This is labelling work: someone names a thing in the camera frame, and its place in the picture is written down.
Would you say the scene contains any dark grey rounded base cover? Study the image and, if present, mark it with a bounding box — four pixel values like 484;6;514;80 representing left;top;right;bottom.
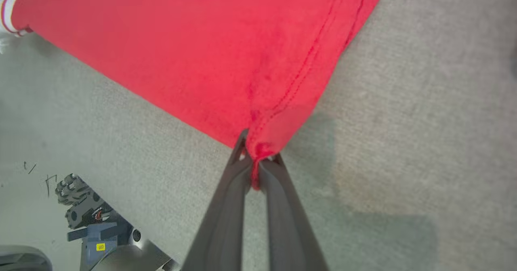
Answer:
0;244;53;271

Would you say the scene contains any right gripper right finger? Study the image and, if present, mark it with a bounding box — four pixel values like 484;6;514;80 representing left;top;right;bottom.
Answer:
258;153;330;271

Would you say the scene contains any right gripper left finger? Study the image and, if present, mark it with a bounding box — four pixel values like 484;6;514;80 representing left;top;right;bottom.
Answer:
180;128;253;271

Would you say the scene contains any red and white sports jersey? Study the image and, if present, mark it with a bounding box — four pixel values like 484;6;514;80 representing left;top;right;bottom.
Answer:
0;0;392;191

